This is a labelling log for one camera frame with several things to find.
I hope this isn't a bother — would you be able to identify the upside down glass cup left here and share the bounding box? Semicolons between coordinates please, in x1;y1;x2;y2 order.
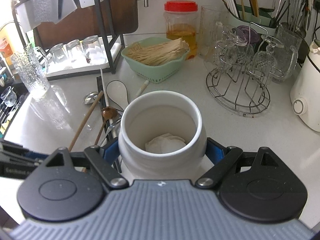
204;22;248;74

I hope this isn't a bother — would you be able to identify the red lidded plastic jar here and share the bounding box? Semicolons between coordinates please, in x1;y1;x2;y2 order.
164;0;198;59

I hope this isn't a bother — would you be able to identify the bundle of wooden sticks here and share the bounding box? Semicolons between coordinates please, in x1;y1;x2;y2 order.
125;38;189;66

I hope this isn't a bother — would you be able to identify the white ceramic utensil jar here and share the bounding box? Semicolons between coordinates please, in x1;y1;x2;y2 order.
118;90;207;180

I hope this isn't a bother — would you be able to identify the white paper towel in jar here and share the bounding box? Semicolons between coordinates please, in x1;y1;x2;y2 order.
145;133;186;154

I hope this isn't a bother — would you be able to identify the glass tumbler left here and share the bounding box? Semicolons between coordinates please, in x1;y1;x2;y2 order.
49;43;67;64

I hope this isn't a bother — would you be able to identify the white ceramic spoon black rim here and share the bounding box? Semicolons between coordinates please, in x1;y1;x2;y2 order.
106;80;129;110

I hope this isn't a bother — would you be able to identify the white electric kettle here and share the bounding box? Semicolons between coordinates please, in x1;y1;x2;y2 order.
290;39;320;132

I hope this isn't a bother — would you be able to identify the silver metal spoon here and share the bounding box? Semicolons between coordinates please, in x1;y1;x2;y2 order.
83;92;98;105

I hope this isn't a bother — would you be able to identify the upside down glass cup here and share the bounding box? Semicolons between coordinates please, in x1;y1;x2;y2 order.
246;35;284;86
204;22;248;74

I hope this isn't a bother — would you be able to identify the long wooden stick utensil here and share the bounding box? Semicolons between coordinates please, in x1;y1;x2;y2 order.
68;91;104;152

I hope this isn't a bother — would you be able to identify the upside down glass cup right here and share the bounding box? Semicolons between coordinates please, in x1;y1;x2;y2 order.
246;35;284;86

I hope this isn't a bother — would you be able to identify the purple lidded container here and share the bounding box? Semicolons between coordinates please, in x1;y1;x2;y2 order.
235;25;260;47

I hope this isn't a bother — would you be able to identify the textured glass bottle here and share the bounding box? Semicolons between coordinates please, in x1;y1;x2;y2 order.
11;43;50;100

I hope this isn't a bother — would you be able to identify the glass tumbler right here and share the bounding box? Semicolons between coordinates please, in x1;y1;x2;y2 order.
82;35;106;65

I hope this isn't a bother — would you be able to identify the small wine glass in sink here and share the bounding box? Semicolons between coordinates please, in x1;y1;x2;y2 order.
1;86;17;107

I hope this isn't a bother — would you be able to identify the glass pitcher with handle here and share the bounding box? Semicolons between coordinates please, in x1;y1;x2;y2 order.
272;23;303;83

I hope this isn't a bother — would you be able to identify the tall clear glass cup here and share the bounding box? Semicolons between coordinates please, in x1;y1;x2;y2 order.
198;5;229;69

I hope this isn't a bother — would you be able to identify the silver black handled utensil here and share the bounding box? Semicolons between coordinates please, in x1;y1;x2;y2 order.
98;118;121;146

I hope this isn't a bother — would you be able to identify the copper spoon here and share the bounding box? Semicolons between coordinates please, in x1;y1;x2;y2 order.
94;106;118;145

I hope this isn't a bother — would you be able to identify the green chopstick holder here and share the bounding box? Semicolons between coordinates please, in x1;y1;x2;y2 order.
221;0;288;36

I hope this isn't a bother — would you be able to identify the black metal shelf rack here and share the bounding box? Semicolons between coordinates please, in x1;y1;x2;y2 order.
11;0;125;74

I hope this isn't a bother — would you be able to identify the white tray under tumblers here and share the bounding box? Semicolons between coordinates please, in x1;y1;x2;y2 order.
47;37;122;80

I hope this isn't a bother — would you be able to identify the metal wire cup rack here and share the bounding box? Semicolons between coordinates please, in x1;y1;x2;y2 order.
206;29;271;116

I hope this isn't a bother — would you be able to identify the brown wooden cutting board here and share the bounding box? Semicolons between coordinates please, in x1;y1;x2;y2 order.
34;0;138;49

